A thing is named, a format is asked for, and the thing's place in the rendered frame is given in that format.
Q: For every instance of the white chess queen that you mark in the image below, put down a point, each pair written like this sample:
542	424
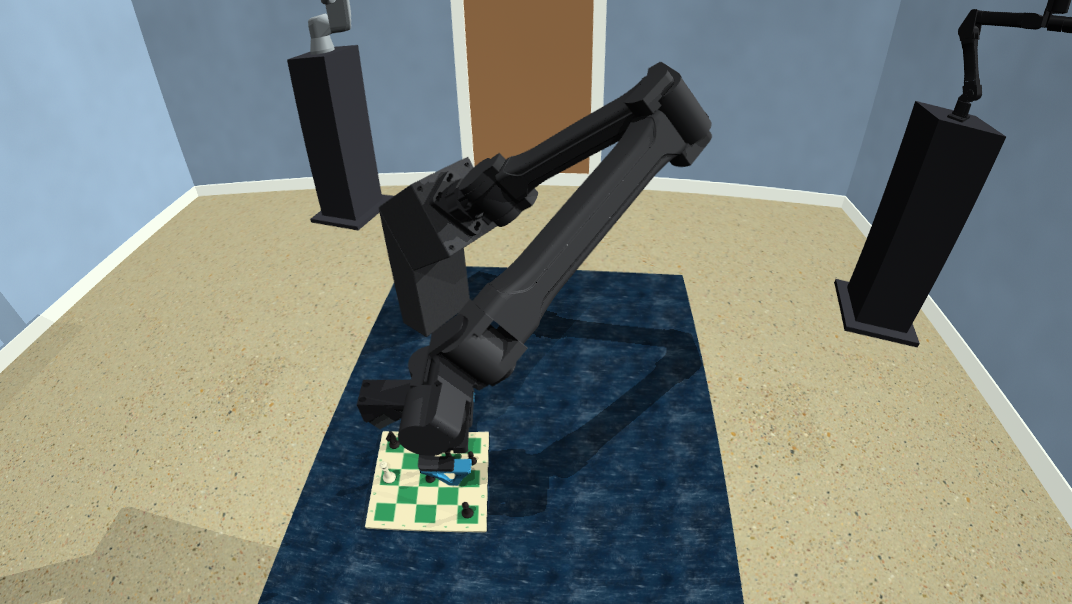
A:
389	477

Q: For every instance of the green and cream chessboard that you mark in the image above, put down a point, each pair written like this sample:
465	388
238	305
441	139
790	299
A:
412	504

